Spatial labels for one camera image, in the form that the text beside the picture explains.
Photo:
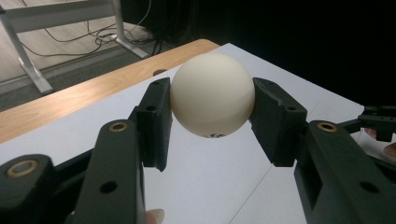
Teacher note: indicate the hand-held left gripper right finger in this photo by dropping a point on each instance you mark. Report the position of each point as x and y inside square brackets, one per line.
[280, 124]

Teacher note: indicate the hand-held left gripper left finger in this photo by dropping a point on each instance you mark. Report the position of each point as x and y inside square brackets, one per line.
[155, 124]

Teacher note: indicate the white ping-pong ball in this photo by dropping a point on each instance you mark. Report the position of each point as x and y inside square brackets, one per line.
[211, 93]

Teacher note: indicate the white board sheet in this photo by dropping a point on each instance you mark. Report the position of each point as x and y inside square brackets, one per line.
[202, 186]

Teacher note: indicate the wooden table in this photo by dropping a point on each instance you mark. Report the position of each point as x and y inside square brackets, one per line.
[77, 99]

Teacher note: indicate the black curtain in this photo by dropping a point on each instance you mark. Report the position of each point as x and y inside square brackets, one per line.
[295, 37]

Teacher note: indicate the white metal desk frame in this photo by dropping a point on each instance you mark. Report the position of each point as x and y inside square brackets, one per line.
[62, 14]

